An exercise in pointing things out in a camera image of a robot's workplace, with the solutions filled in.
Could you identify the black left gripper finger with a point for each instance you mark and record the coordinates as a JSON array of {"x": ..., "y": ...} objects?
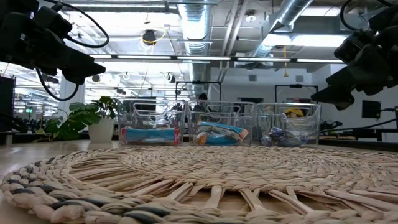
[
  {"x": 81, "y": 65},
  {"x": 31, "y": 49}
]

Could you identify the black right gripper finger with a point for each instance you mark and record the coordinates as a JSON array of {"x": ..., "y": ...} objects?
[
  {"x": 370, "y": 74},
  {"x": 335, "y": 97}
]

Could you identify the purple silver granola bar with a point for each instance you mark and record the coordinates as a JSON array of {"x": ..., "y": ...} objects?
[{"x": 289, "y": 142}]

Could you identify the blue purple granola bar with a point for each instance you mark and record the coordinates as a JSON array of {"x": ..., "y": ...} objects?
[{"x": 280, "y": 133}]

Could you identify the blue orange granola bar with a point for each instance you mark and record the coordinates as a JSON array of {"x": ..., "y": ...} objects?
[{"x": 224, "y": 128}]

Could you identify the black monitor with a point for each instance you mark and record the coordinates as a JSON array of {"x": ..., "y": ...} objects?
[{"x": 371, "y": 109}]

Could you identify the clear plastic bin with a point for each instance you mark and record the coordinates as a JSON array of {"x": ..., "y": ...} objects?
[
  {"x": 152, "y": 115},
  {"x": 217, "y": 112},
  {"x": 311, "y": 124}
]

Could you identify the white column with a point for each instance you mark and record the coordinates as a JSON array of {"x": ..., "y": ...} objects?
[{"x": 73, "y": 105}]

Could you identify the yellow background object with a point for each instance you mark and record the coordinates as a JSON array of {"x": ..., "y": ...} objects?
[{"x": 293, "y": 112}]

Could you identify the black background panel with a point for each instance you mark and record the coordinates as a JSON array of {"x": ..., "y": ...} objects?
[{"x": 7, "y": 102}]

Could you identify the potted green plant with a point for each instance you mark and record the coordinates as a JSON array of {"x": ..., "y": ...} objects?
[{"x": 102, "y": 130}]

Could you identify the black ceiling device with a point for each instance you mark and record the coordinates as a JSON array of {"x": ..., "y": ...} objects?
[{"x": 149, "y": 35}]

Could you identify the long ceiling light strip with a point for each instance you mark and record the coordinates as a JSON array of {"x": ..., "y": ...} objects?
[{"x": 202, "y": 58}]

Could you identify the person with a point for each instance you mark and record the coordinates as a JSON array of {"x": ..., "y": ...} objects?
[{"x": 202, "y": 97}]

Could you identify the round woven straw placemat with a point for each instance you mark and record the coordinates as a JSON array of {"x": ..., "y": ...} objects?
[{"x": 199, "y": 186}]

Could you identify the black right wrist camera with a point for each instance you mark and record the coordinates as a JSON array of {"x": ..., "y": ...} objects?
[{"x": 353, "y": 48}]

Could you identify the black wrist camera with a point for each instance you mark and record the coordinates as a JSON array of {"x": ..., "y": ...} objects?
[
  {"x": 53, "y": 21},
  {"x": 353, "y": 48}
]

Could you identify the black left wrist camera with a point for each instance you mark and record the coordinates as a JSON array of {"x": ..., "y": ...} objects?
[{"x": 53, "y": 21}]

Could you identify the black background metal frame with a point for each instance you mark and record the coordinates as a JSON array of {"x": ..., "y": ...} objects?
[
  {"x": 199, "y": 82},
  {"x": 295, "y": 85}
]

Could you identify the black metal table frame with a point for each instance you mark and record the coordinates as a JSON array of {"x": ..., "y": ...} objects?
[{"x": 357, "y": 145}]

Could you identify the slanted silver air duct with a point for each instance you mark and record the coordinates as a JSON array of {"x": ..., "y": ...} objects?
[{"x": 289, "y": 12}]

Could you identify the round silver air duct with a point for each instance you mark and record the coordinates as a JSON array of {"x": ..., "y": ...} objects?
[{"x": 196, "y": 31}]

